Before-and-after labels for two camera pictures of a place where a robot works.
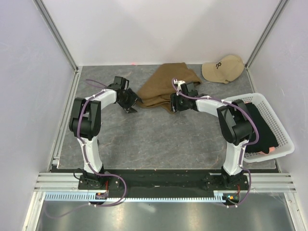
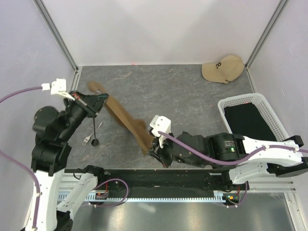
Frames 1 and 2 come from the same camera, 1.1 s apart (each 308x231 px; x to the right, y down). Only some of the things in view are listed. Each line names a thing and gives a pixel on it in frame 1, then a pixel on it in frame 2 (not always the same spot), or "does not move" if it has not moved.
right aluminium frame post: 273,19 does not move
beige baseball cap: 225,70 does not move
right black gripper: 174,98 -> 160,153
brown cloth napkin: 155,91 -> 138,129
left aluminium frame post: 58,33 does not move
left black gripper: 133,98 -> 92,103
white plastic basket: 286,146 does not move
